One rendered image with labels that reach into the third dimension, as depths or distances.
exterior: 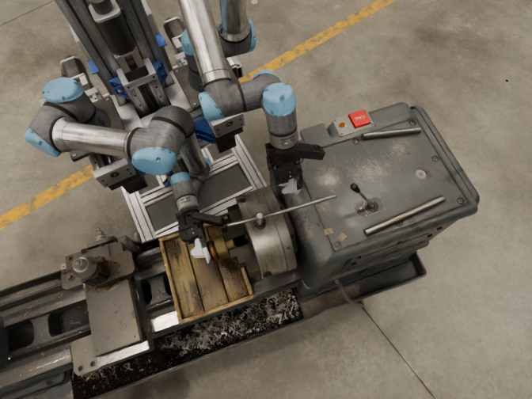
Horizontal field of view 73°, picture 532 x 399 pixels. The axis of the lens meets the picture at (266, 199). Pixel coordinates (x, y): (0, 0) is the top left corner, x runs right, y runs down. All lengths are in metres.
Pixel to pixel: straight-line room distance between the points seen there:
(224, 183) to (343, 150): 1.25
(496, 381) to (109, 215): 2.62
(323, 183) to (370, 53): 2.28
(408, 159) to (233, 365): 1.59
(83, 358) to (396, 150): 1.35
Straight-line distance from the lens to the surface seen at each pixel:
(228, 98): 0.94
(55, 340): 1.71
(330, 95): 3.03
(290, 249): 1.19
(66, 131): 1.32
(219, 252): 1.28
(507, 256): 2.82
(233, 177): 2.39
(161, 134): 1.11
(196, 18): 1.01
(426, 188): 1.28
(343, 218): 1.16
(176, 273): 1.53
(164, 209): 2.39
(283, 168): 0.98
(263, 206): 1.18
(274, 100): 0.86
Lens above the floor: 2.33
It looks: 67 degrees down
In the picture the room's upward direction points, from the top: 4 degrees counter-clockwise
